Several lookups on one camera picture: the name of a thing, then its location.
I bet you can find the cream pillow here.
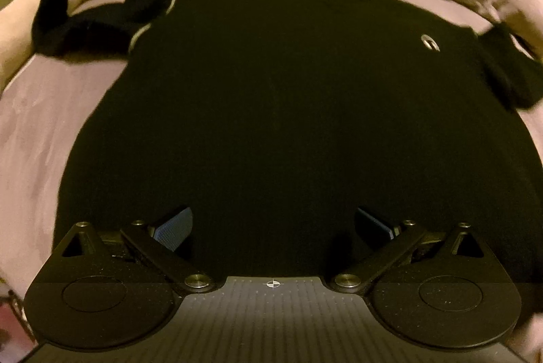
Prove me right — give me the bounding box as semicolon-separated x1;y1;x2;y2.
0;0;86;92

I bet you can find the black t-shirt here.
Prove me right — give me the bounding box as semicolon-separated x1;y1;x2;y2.
53;0;543;287

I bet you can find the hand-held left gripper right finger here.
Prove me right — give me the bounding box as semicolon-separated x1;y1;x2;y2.
330;206;489;296

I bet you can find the purple bed sheet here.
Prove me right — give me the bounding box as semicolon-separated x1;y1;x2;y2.
0;0;543;304

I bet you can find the dark navy garment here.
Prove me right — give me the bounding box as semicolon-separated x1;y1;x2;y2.
32;0;163;62

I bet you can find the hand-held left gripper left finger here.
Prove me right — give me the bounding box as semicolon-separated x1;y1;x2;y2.
54;205;216;297

